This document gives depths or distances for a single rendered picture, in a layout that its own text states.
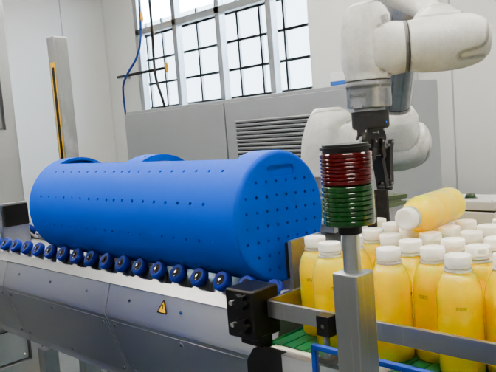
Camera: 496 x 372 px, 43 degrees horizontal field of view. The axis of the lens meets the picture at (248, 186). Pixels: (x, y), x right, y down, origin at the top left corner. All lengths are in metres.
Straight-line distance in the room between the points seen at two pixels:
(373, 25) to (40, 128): 5.66
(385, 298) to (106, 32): 6.35
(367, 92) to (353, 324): 0.59
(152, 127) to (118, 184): 2.70
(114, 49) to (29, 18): 0.90
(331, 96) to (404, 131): 1.22
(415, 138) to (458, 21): 0.74
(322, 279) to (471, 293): 0.26
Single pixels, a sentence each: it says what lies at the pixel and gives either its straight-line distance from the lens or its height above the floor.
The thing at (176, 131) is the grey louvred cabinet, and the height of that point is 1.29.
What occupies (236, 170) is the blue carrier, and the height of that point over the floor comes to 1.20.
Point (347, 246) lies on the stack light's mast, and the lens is 0.79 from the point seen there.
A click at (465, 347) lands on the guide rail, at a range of 0.94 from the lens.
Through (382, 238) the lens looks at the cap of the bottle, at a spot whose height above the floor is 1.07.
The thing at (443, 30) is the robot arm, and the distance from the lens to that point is 1.29.
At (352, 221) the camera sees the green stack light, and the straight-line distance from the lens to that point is 0.76.
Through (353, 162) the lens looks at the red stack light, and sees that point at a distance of 0.76.
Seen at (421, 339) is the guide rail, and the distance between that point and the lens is 0.97.
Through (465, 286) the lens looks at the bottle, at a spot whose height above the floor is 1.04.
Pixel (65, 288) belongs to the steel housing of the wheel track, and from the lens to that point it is 1.89.
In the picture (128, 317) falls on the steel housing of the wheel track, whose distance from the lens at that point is 1.62.
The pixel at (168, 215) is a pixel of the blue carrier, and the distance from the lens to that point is 1.41.
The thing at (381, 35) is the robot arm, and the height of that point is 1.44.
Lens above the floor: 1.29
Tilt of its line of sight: 6 degrees down
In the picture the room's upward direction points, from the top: 5 degrees counter-clockwise
